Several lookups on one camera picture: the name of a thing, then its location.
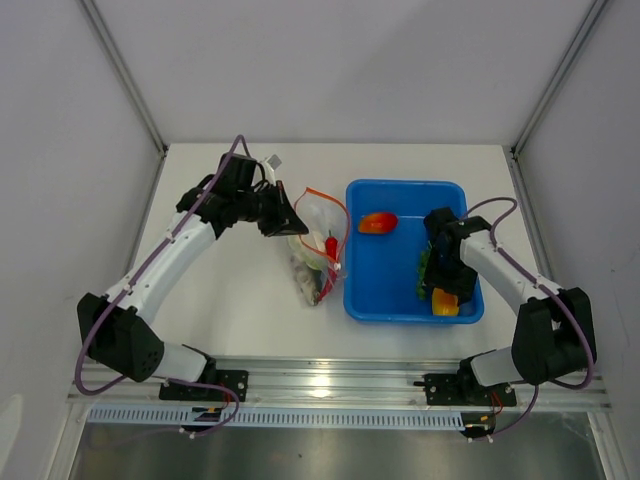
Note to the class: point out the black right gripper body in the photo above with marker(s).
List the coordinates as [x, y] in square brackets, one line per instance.
[448, 274]

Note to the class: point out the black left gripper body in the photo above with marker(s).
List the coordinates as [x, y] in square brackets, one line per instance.
[270, 210]

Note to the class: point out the white cauliflower with leaves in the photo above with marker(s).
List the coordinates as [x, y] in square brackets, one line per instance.
[309, 248]

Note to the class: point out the clear zip top bag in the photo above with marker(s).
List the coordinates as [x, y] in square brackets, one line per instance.
[328, 215]

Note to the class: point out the red chili pepper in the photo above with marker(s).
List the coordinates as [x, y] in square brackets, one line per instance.
[331, 249]

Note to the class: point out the grey toy fish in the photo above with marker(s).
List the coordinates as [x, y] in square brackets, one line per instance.
[308, 280]

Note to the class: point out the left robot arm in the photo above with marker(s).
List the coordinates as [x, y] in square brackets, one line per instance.
[116, 327]

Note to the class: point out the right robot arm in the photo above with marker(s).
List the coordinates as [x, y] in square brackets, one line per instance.
[554, 339]

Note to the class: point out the green grape bunch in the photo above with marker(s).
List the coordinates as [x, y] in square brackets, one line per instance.
[421, 290]

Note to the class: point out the orange yellow bell pepper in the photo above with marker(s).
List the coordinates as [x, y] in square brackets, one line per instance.
[444, 304]

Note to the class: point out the blue plastic bin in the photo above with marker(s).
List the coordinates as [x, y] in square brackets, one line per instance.
[383, 270]

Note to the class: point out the red orange mango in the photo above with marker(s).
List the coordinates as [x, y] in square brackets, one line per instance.
[378, 223]

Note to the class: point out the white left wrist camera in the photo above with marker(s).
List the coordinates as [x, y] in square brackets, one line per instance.
[270, 165]

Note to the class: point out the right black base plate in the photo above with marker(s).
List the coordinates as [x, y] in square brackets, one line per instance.
[449, 389]

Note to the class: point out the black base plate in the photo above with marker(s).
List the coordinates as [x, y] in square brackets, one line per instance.
[449, 389]
[213, 386]

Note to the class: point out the aluminium frame rail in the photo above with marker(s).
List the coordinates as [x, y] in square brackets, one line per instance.
[335, 383]

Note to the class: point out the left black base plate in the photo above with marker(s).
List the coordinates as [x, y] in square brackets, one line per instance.
[213, 386]

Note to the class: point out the white slotted cable duct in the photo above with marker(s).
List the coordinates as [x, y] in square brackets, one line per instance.
[278, 417]

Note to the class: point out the right corner frame post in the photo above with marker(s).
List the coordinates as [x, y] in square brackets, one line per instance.
[568, 60]

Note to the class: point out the corner frame post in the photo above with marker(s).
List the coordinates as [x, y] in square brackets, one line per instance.
[107, 43]
[568, 60]

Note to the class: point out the left corner frame post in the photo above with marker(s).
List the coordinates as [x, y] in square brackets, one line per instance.
[107, 43]

